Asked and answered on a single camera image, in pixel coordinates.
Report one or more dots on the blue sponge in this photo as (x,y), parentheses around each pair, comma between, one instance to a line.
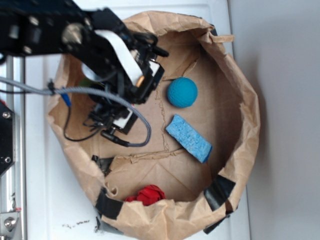
(189,138)

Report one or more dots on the aluminium frame rail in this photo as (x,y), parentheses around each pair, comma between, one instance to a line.
(13,223)

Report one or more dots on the brown paper bag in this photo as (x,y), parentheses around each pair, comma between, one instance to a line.
(226,113)

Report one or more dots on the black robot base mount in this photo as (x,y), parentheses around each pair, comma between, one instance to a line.
(6,138)

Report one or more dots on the teal foam ball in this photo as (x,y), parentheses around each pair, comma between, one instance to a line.
(182,92)

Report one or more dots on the red crumpled cloth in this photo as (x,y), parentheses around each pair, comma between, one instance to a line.
(149,195)

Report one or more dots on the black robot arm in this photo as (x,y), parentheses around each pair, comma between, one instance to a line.
(45,27)

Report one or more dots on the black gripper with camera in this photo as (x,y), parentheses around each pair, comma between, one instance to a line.
(122,71)

